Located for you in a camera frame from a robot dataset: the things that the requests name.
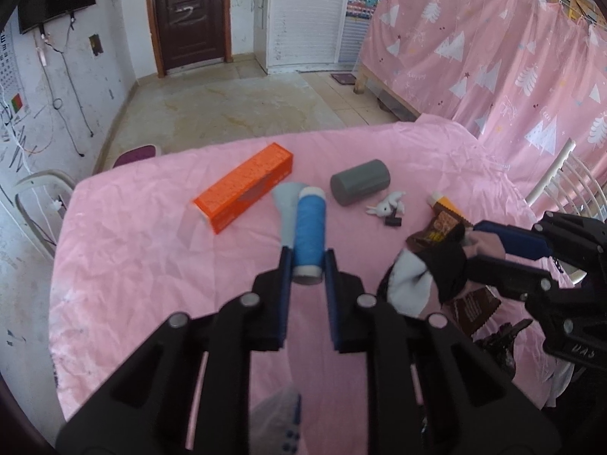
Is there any white metal chair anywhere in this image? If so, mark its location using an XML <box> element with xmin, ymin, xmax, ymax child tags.
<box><xmin>525</xmin><ymin>139</ymin><xmax>606</xmax><ymax>222</ymax></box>

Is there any black pink sock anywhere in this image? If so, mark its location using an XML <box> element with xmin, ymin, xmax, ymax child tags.
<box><xmin>377</xmin><ymin>229</ymin><xmax>505</xmax><ymax>319</ymax></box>

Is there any orange cardboard box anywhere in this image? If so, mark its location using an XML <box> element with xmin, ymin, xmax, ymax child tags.
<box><xmin>192</xmin><ymin>143</ymin><xmax>293</xmax><ymax>234</ymax></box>

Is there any brown snack wrapper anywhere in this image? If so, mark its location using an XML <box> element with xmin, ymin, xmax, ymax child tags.
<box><xmin>406</xmin><ymin>207</ymin><xmax>472</xmax><ymax>252</ymax></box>

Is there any white plastic chair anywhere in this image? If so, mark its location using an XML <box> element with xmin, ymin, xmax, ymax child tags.
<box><xmin>11</xmin><ymin>169</ymin><xmax>75</xmax><ymax>260</ymax></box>

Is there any pink bed sheet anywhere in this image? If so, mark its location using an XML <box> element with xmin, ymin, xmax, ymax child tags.
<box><xmin>49</xmin><ymin>116</ymin><xmax>537</xmax><ymax>454</ymax></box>

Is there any purple stool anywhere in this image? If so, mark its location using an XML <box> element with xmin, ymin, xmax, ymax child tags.
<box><xmin>112</xmin><ymin>144</ymin><xmax>162</xmax><ymax>168</ymax></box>

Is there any white louvered wardrobe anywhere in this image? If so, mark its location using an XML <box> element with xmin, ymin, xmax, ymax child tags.
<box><xmin>253</xmin><ymin>0</ymin><xmax>346</xmax><ymax>75</ymax></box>

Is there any small white rabbit toy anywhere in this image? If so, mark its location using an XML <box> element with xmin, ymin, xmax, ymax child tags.
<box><xmin>365</xmin><ymin>191</ymin><xmax>404</xmax><ymax>219</ymax></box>

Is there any eye chart poster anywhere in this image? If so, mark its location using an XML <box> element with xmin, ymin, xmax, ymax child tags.
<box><xmin>0</xmin><ymin>24</ymin><xmax>29</xmax><ymax>126</ymax></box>

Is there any pink tree-print curtain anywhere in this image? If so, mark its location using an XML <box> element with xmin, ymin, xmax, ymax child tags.
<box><xmin>359</xmin><ymin>0</ymin><xmax>606</xmax><ymax>193</ymax></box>

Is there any orange glue tube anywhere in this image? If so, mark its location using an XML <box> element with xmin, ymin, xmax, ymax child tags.
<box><xmin>427</xmin><ymin>191</ymin><xmax>463</xmax><ymax>217</ymax></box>

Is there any blue thread spool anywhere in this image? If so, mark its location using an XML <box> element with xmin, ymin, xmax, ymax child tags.
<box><xmin>292</xmin><ymin>187</ymin><xmax>326</xmax><ymax>286</ymax></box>

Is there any grey cylinder tube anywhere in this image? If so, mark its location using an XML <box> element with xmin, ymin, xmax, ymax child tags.
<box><xmin>330</xmin><ymin>159</ymin><xmax>391</xmax><ymax>207</ymax></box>

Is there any dark brown door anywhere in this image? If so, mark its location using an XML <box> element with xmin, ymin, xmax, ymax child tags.
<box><xmin>146</xmin><ymin>0</ymin><xmax>233</xmax><ymax>77</ymax></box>

